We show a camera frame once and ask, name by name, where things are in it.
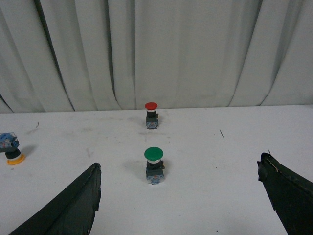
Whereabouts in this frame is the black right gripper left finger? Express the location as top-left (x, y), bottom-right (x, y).
top-left (10, 163), bottom-right (101, 235)

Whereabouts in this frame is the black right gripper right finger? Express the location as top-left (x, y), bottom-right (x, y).
top-left (257, 153), bottom-right (313, 235)

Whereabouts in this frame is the yellow push button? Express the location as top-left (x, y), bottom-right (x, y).
top-left (0, 132), bottom-right (25, 165)

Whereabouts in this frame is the green push button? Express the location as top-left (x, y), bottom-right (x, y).
top-left (144, 147), bottom-right (165, 185)

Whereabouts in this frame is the red push button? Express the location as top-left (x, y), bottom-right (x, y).
top-left (144, 102), bottom-right (158, 129)

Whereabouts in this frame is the white curtain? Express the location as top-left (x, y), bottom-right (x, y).
top-left (0, 0), bottom-right (313, 113)

